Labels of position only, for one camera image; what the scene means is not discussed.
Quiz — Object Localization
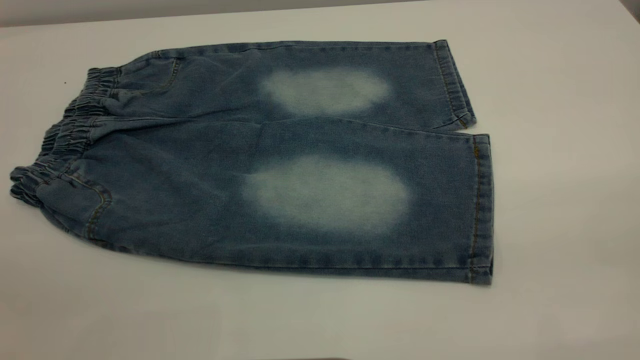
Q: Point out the blue denim pants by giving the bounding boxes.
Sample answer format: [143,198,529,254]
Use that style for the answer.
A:
[9,39,495,286]

